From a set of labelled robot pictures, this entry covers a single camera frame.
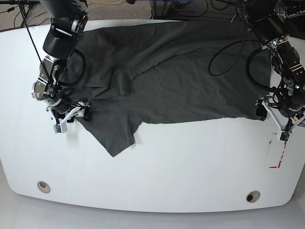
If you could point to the white power strip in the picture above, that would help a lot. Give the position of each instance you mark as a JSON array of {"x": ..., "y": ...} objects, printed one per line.
[{"x": 294, "y": 11}]

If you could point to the dark grey t-shirt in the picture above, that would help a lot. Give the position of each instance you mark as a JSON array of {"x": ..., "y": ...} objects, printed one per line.
[{"x": 163, "y": 73}]

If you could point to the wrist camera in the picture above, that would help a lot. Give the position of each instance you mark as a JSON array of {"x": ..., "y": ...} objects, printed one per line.
[
  {"x": 60, "y": 128},
  {"x": 284, "y": 136}
]

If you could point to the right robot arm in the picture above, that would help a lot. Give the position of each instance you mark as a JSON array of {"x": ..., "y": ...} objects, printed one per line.
[{"x": 68, "y": 20}]

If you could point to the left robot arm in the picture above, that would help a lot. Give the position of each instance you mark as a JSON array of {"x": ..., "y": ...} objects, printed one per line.
[{"x": 286, "y": 102}]

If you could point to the right table cable grommet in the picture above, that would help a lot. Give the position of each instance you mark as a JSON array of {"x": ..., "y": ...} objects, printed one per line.
[{"x": 253, "y": 196}]

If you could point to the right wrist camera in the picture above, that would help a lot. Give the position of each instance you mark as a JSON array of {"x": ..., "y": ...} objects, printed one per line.
[{"x": 60, "y": 128}]

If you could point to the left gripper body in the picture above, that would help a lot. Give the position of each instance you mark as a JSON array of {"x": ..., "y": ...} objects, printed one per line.
[{"x": 295, "y": 117}]

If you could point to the left table cable grommet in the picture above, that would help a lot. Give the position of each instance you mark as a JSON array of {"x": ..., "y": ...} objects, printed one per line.
[{"x": 43, "y": 187}]

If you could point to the table cable grommet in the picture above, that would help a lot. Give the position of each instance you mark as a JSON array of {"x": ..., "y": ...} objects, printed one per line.
[
  {"x": 253, "y": 196},
  {"x": 43, "y": 187}
]

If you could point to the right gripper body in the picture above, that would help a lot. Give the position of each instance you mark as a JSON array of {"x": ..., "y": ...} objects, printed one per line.
[{"x": 62, "y": 107}]

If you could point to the black tripod stand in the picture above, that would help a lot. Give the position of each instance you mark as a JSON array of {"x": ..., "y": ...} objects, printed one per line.
[{"x": 11, "y": 15}]

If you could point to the red tape rectangle marking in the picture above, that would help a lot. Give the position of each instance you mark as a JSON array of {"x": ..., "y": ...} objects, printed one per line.
[{"x": 275, "y": 151}]

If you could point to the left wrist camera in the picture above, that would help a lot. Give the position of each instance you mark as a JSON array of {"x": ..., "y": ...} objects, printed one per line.
[{"x": 284, "y": 136}]

